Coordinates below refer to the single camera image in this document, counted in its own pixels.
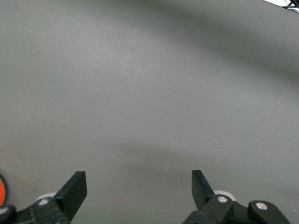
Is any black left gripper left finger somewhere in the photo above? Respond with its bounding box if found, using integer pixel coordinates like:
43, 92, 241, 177
0, 171, 88, 224

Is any orange can with fruit logo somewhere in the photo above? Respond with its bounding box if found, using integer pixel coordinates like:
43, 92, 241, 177
0, 173, 7, 207

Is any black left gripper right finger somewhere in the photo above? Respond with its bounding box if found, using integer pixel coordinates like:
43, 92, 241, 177
182, 170, 292, 224

